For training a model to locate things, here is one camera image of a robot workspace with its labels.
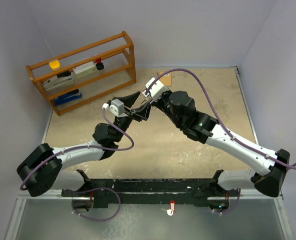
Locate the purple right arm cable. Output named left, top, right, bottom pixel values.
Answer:
left=146, top=68, right=296, bottom=216

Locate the blue stapler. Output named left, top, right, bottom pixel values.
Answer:
left=55, top=89, right=82, bottom=106

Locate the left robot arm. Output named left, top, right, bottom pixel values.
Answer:
left=17, top=92, right=151, bottom=197

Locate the white cardboard box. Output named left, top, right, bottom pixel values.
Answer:
left=73, top=61, right=97, bottom=78

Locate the tan spiral notebook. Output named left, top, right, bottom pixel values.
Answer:
left=159, top=73, right=172, bottom=87

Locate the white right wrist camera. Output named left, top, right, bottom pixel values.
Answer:
left=142, top=77, right=169, bottom=102

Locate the aluminium frame rail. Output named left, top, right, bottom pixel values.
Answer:
left=240, top=188, right=283, bottom=200

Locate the yellow lidded jar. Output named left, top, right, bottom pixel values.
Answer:
left=49, top=59, right=61, bottom=72

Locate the red black stamp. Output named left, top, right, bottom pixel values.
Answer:
left=95, top=58, right=104, bottom=71

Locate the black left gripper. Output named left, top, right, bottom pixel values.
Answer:
left=113, top=92, right=152, bottom=143

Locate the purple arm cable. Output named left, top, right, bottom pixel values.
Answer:
left=20, top=107, right=135, bottom=222
left=146, top=68, right=296, bottom=216

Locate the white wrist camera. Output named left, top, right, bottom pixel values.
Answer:
left=102, top=99, right=127, bottom=118
left=142, top=77, right=169, bottom=102

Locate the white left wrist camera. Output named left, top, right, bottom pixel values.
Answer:
left=102, top=99, right=127, bottom=118

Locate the red tag key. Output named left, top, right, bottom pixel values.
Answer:
left=161, top=200, right=176, bottom=217

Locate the white black stapler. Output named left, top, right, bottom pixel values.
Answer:
left=43, top=72, right=76, bottom=91

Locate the orange wooden shelf rack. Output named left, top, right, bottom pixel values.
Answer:
left=26, top=31, right=136, bottom=116

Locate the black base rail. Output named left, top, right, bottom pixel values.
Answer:
left=62, top=177, right=238, bottom=210

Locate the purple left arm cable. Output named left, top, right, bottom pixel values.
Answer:
left=20, top=107, right=135, bottom=222

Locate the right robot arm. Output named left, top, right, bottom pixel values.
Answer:
left=151, top=88, right=290, bottom=198

